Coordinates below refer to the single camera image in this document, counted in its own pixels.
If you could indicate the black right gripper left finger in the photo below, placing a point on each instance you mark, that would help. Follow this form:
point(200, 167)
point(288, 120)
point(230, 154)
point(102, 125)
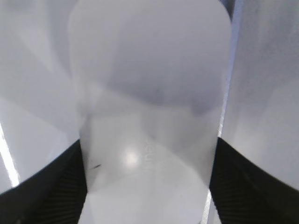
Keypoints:
point(54, 195)

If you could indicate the white whiteboard eraser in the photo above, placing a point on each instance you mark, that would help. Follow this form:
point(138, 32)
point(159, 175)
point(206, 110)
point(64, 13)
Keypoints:
point(150, 78)

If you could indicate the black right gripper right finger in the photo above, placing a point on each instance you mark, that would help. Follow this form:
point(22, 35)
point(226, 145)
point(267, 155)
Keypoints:
point(245, 194)

